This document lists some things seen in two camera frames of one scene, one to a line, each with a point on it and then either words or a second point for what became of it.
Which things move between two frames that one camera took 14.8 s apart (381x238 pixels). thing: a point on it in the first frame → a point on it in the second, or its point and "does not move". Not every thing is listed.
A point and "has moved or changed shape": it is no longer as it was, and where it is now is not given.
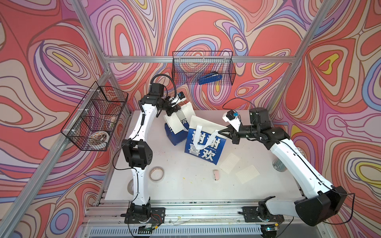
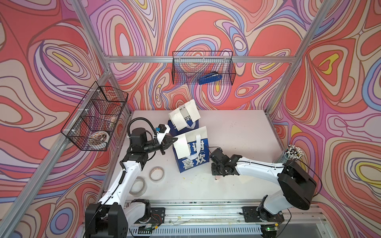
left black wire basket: (92, 126) does not move
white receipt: (229, 162) has moved or changed shape
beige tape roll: (156, 173) does not move
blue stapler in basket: (213, 77) does not move
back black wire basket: (188, 67) does not move
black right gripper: (232, 134) → (214, 171)
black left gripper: (172, 109) → (163, 146)
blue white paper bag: (204, 140) has moved or changed shape
